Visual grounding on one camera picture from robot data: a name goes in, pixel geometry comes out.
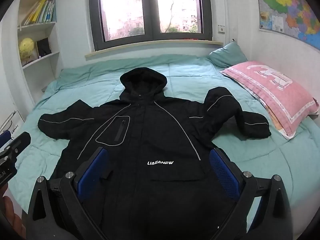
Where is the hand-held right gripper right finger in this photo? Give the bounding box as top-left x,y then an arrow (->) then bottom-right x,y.
209,148 -> 293,240

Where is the white cardboard box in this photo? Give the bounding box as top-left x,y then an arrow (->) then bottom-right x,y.
0,110 -> 25,136

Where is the pale wooden window sill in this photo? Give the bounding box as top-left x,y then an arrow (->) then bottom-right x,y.
84,41 -> 223,60

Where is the colourful wall map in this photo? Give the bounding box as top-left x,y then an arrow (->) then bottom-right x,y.
255,0 -> 320,50

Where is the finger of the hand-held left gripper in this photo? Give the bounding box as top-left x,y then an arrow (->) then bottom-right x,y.
0,129 -> 12,151
4,132 -> 32,161

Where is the black picture frame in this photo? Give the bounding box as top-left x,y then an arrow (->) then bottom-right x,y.
36,38 -> 52,57

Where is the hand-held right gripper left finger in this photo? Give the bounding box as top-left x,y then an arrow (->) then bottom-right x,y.
27,147 -> 111,240

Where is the row of colourful books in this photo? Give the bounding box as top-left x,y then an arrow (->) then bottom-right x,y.
21,0 -> 57,26

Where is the white bookshelf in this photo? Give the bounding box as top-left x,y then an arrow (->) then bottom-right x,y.
16,0 -> 63,90

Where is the dark framed window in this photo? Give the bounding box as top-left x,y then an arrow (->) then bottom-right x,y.
89,0 -> 213,52

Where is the pink cloth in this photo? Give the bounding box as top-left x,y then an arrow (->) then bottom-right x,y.
220,60 -> 320,140

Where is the teal pillow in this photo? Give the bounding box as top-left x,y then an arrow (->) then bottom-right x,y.
207,41 -> 248,68

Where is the person's left hand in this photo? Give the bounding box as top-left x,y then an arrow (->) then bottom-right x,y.
0,196 -> 27,240

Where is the teal quilted blanket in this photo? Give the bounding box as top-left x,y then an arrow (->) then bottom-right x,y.
5,54 -> 320,240

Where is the black hooded jacket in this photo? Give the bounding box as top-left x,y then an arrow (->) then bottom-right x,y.
38,67 -> 272,240

